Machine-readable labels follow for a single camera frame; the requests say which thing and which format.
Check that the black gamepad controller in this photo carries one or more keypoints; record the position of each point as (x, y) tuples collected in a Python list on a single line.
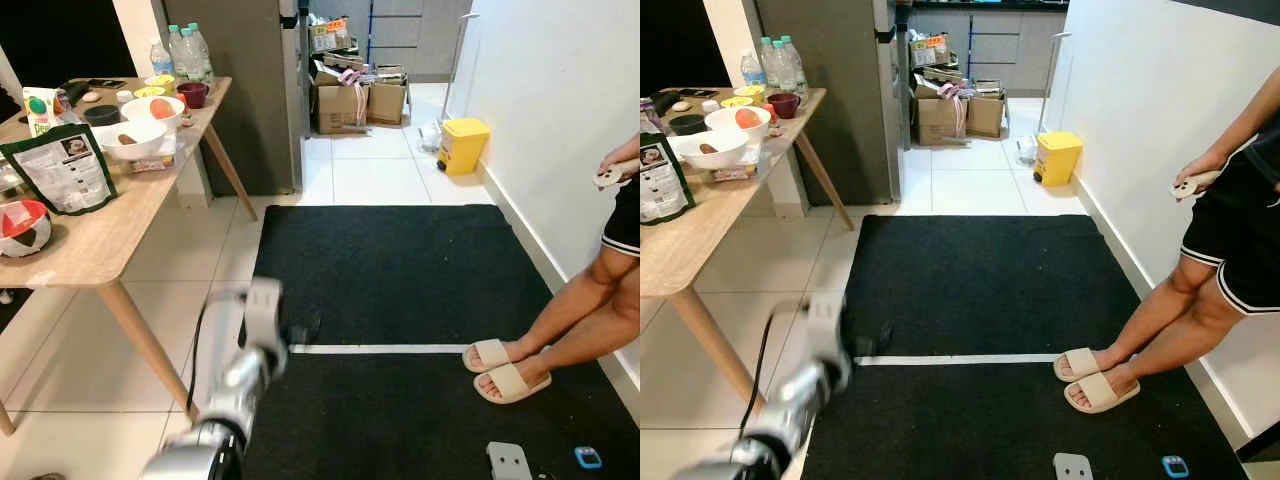
[(78, 90), (668, 100)]

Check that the light wooden table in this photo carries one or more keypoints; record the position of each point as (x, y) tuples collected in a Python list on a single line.
[(100, 240), (690, 260)]

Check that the orange round fruit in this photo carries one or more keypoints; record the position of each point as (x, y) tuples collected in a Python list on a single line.
[(747, 118), (161, 107)]

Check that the maroon bowl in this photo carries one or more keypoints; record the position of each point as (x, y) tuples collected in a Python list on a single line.
[(783, 105), (192, 95)]

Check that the black shorts white trim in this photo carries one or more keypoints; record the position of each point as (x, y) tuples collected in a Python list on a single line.
[(622, 215), (1235, 220)]

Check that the silver grey fridge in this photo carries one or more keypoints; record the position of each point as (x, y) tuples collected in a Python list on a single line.
[(230, 90), (830, 100)]

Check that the white handheld controller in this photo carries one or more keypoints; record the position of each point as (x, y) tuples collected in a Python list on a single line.
[(612, 178), (1193, 187)]

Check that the black printed food pouch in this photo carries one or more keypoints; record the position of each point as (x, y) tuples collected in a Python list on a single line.
[(662, 185), (62, 172)]

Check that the person's bare leg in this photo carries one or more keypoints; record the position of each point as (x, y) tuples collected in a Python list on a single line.
[(1165, 300), (570, 300), (590, 345), (1190, 340)]

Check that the black bowl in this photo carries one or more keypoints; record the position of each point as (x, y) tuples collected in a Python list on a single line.
[(101, 115), (687, 125)]

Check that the small blue device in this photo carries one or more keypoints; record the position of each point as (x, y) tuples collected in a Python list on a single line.
[(588, 458), (1175, 466)]

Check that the person's hand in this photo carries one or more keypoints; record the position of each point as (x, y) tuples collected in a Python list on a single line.
[(625, 160), (1205, 166)]

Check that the black floor mat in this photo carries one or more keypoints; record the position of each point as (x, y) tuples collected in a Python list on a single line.
[(1000, 430), (400, 270), (400, 420), (1000, 290)]

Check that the red white bowl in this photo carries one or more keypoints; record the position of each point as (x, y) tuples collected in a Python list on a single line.
[(22, 230)]

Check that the yellow noodle cup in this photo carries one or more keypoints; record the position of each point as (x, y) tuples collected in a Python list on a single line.
[(158, 81), (748, 91), (149, 92), (738, 101)]

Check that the white metal stand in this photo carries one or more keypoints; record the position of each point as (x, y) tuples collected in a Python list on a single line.
[(455, 60), (1050, 75)]

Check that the yellow bin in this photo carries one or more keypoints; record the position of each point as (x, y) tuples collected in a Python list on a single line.
[(1057, 160), (463, 148)]

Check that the brown cardboard box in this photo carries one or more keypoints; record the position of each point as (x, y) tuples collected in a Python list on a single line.
[(386, 102), (938, 118), (985, 114), (338, 108)]

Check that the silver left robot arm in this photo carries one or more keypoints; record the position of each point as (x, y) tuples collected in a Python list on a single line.
[(795, 410), (225, 400)]

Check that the grey kitchen cabinet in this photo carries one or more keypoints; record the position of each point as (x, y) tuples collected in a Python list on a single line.
[(420, 35), (1000, 40)]

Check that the grey robot body bracket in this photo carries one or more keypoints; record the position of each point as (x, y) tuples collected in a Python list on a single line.
[(1072, 468), (508, 462)]

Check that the person's forearm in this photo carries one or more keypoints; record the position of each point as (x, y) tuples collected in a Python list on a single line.
[(1250, 125)]

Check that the beige slide sandal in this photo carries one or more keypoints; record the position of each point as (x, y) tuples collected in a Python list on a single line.
[(512, 383), (1100, 392), (1080, 362), (490, 354)]

